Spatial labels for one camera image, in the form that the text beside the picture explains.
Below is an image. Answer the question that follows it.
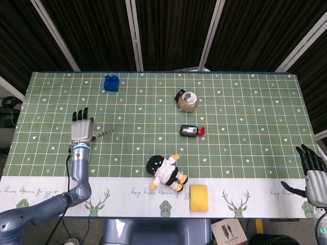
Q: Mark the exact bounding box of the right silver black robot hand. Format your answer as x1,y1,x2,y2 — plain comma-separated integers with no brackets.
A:
281,144,327,208

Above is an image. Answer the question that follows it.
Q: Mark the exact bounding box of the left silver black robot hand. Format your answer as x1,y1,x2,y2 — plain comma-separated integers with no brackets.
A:
70,107,99,146

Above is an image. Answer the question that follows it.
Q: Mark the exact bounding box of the blue toy building block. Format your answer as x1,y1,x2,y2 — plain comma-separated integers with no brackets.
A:
103,74,120,92

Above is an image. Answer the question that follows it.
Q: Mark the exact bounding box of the black round bin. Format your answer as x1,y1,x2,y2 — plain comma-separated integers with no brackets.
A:
248,233,316,245

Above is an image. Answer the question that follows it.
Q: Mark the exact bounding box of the green checked tablecloth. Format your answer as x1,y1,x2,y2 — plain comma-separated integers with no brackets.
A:
0,70,324,219

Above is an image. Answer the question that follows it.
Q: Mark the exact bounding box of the penguin plush toy white coat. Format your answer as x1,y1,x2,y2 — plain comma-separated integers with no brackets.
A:
146,153,189,192

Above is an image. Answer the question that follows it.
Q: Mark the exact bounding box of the dark ribbed partition panel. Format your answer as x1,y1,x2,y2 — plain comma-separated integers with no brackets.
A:
287,47,327,135
205,0,327,72
40,0,137,72
135,0,218,71
0,0,75,87

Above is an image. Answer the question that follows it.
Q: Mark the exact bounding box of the black and red device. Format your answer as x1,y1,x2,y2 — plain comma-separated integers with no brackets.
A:
179,124,206,137

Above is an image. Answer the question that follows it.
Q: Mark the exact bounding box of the round glass jar of grains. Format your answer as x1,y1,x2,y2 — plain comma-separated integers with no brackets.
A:
174,89,200,113

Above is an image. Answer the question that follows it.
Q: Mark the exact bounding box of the yellow sponge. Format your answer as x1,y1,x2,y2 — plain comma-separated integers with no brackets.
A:
189,184,210,212

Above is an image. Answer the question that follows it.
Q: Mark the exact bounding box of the blue-grey robot torso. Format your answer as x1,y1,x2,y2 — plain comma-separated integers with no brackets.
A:
102,218,213,245

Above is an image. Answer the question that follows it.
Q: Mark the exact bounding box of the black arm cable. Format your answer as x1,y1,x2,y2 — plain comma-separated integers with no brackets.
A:
50,145,74,245

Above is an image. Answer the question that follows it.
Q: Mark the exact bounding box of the black equipment with cables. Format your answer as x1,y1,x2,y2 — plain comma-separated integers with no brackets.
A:
0,96,23,128

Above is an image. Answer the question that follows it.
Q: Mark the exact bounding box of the white partition frame post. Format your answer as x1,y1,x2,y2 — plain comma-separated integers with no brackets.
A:
125,0,144,71
198,0,225,71
274,25,327,72
30,0,81,72
0,75,26,100

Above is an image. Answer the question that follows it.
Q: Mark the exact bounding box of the white cable product box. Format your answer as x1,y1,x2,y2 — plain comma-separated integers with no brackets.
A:
211,219,248,244

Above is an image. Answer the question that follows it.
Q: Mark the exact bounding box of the blue floor cable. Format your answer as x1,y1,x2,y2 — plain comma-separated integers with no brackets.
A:
62,218,76,239

